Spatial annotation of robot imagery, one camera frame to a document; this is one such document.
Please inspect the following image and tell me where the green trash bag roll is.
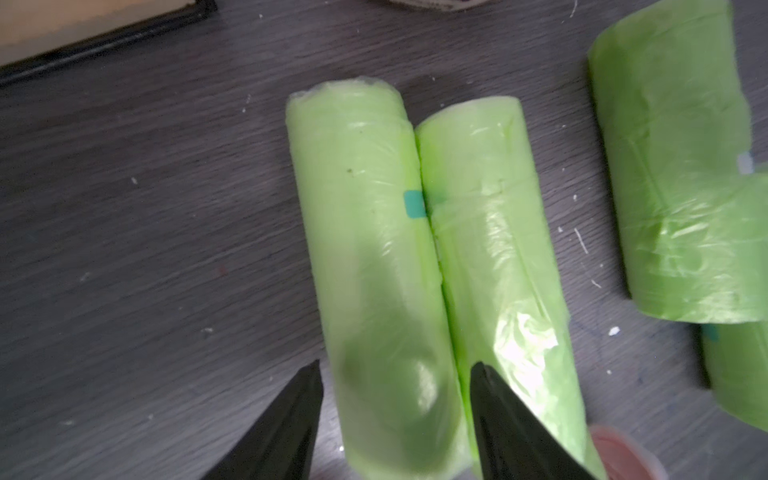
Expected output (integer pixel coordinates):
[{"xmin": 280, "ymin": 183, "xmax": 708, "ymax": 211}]
[
  {"xmin": 286, "ymin": 78, "xmax": 471, "ymax": 479},
  {"xmin": 588, "ymin": 1, "xmax": 767, "ymax": 323},
  {"xmin": 701, "ymin": 322, "xmax": 767, "ymax": 431},
  {"xmin": 415, "ymin": 96, "xmax": 606, "ymax": 479}
]

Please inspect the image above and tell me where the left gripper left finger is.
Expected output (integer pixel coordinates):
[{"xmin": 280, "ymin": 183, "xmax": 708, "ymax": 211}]
[{"xmin": 204, "ymin": 360, "xmax": 324, "ymax": 480}]

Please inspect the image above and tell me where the wooden wire shelf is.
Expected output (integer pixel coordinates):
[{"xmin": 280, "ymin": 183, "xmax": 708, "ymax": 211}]
[{"xmin": 1, "ymin": 1, "xmax": 218, "ymax": 86}]

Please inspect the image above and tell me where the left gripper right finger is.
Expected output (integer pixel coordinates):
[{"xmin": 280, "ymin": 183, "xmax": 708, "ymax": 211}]
[{"xmin": 470, "ymin": 362, "xmax": 593, "ymax": 480}]

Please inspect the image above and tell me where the pink trash bag roll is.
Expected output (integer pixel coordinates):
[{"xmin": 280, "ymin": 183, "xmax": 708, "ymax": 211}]
[{"xmin": 590, "ymin": 425, "xmax": 669, "ymax": 480}]

